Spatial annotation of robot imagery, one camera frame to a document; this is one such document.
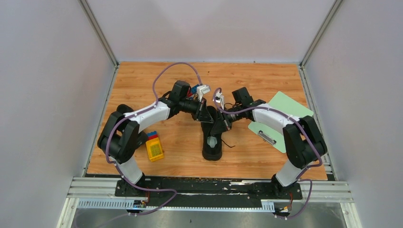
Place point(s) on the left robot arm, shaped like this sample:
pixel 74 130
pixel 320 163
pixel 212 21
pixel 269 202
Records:
pixel 119 137

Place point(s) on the green clipboard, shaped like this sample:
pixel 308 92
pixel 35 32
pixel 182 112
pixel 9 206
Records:
pixel 272 123

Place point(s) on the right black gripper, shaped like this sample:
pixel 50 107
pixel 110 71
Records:
pixel 223 124

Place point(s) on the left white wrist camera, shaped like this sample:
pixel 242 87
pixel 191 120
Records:
pixel 201 90

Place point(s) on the yellow toy block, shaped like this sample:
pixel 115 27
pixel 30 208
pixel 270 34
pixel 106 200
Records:
pixel 153 146

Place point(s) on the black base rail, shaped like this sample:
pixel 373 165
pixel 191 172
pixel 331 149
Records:
pixel 207 192

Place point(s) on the white cable duct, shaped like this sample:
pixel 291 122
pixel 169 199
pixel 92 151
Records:
pixel 131 204

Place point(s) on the toy brick car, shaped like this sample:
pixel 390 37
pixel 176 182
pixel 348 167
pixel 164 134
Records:
pixel 192 91

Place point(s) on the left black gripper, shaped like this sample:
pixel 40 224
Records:
pixel 201 113

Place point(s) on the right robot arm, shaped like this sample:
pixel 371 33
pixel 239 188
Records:
pixel 303 140

